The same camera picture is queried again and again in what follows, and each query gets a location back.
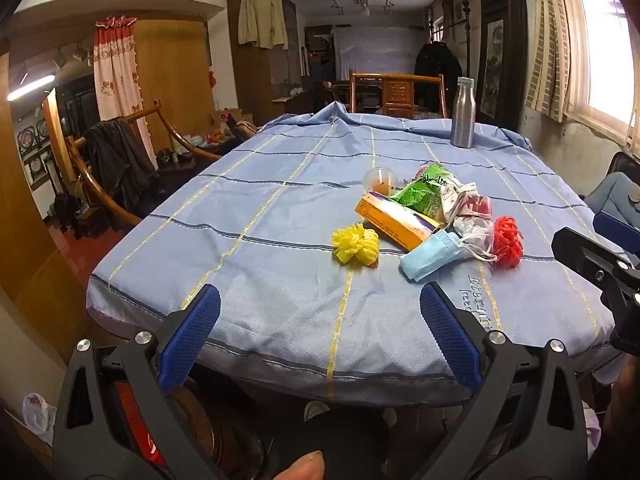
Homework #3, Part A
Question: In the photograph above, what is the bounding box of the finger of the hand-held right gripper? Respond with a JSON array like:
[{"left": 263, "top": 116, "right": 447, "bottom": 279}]
[{"left": 551, "top": 226, "right": 640, "bottom": 306}]

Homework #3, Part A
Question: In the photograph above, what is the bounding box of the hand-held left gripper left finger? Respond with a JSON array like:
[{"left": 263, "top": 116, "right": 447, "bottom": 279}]
[{"left": 52, "top": 282, "right": 236, "bottom": 480}]

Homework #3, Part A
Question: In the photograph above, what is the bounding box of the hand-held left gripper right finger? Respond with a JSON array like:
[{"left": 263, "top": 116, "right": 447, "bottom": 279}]
[{"left": 410, "top": 281, "right": 588, "bottom": 480}]

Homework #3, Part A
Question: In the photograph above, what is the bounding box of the red plastic bucket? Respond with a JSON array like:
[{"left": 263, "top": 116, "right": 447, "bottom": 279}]
[{"left": 112, "top": 380, "right": 168, "bottom": 468}]

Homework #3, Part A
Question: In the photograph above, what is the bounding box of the orange cardboard box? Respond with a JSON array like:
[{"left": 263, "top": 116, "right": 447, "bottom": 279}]
[{"left": 355, "top": 191, "right": 443, "bottom": 252}]

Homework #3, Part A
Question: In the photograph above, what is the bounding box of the green snack packet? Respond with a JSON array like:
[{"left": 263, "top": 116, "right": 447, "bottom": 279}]
[{"left": 390, "top": 162, "right": 458, "bottom": 221}]

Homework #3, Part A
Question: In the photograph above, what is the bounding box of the clear plastic cup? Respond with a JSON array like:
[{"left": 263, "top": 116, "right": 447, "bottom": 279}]
[{"left": 362, "top": 167, "right": 397, "bottom": 196}]

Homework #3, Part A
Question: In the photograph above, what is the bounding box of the person's right forearm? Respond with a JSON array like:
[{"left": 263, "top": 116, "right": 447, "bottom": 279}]
[{"left": 602, "top": 355, "right": 640, "bottom": 443}]

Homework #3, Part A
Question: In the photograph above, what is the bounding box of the person's left hand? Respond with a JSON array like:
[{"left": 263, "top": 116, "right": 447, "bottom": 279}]
[{"left": 277, "top": 450, "right": 326, "bottom": 480}]

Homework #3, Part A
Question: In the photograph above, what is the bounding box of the blue cloth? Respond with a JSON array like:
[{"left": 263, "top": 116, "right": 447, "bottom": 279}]
[{"left": 584, "top": 171, "right": 640, "bottom": 221}]

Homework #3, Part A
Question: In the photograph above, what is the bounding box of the blue face mask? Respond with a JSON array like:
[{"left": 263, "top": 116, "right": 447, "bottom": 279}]
[{"left": 399, "top": 230, "right": 473, "bottom": 282}]

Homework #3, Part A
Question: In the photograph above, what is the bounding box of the red foam fruit net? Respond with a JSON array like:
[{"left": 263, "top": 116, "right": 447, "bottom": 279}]
[{"left": 491, "top": 216, "right": 523, "bottom": 268}]

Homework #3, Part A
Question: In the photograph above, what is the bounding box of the round wooden stool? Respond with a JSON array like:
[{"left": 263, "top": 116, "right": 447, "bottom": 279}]
[{"left": 172, "top": 385, "right": 266, "bottom": 480}]

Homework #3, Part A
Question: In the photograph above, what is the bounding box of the white paper wrapper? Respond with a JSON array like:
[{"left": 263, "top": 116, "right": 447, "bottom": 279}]
[{"left": 452, "top": 217, "right": 496, "bottom": 261}]

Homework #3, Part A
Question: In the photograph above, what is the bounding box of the blue checked tablecloth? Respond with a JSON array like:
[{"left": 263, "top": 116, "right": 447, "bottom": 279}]
[{"left": 87, "top": 102, "right": 618, "bottom": 401}]

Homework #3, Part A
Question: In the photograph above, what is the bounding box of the yellow foam fruit net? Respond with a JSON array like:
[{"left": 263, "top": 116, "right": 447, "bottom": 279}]
[{"left": 332, "top": 223, "right": 381, "bottom": 267}]

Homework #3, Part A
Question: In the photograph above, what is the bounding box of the white plastic bag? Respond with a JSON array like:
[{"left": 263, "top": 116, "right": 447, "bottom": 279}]
[{"left": 21, "top": 392, "right": 58, "bottom": 446}]

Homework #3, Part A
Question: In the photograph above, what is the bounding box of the steel water bottle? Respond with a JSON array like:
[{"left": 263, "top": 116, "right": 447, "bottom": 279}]
[{"left": 450, "top": 76, "right": 476, "bottom": 149}]

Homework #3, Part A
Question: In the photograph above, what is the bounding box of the dark cloth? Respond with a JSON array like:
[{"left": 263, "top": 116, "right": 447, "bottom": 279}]
[{"left": 82, "top": 117, "right": 161, "bottom": 211}]

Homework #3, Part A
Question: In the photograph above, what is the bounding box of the beige checked window curtain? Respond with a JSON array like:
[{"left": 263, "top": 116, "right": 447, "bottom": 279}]
[{"left": 530, "top": 0, "right": 581, "bottom": 123}]

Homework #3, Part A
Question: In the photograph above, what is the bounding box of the curved wooden chair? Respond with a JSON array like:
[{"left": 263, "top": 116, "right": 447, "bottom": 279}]
[{"left": 65, "top": 100, "right": 221, "bottom": 226}]

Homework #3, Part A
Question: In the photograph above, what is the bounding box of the dark framed painting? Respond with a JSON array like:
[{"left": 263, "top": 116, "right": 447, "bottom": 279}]
[{"left": 475, "top": 0, "right": 529, "bottom": 133}]

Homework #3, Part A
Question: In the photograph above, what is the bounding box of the window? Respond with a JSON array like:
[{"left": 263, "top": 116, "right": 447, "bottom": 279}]
[{"left": 575, "top": 0, "right": 640, "bottom": 151}]

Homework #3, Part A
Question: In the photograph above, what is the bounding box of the black hanging coat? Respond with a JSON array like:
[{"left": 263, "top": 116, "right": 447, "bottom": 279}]
[{"left": 414, "top": 41, "right": 463, "bottom": 121}]

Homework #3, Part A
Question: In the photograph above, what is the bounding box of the dark display shelf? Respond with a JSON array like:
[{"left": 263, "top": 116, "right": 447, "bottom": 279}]
[{"left": 15, "top": 115, "right": 61, "bottom": 191}]

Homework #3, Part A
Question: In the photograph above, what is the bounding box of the carved wooden chair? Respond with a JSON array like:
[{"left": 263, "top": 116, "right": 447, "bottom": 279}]
[{"left": 350, "top": 71, "right": 446, "bottom": 118}]

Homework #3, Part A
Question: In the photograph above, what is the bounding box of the wooden panel door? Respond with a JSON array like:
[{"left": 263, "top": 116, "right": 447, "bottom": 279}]
[{"left": 134, "top": 19, "right": 216, "bottom": 153}]

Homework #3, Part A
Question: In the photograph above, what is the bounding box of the brown wooden wardrobe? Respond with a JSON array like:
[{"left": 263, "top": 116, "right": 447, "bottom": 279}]
[{"left": 227, "top": 0, "right": 303, "bottom": 121}]

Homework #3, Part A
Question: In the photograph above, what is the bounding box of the pink floral curtain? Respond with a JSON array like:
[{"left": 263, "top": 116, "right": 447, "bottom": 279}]
[{"left": 92, "top": 15, "right": 158, "bottom": 158}]

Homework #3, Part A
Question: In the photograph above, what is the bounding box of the white dust cover sheet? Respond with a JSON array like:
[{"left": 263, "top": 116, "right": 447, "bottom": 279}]
[{"left": 334, "top": 26, "right": 431, "bottom": 81}]

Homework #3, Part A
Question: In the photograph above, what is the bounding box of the fluorescent tube lamp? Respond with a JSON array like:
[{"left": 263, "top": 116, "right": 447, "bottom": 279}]
[{"left": 6, "top": 74, "right": 57, "bottom": 102}]

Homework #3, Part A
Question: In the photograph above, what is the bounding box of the beige hanging shirt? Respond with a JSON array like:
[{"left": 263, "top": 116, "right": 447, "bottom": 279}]
[{"left": 237, "top": 0, "right": 290, "bottom": 51}]

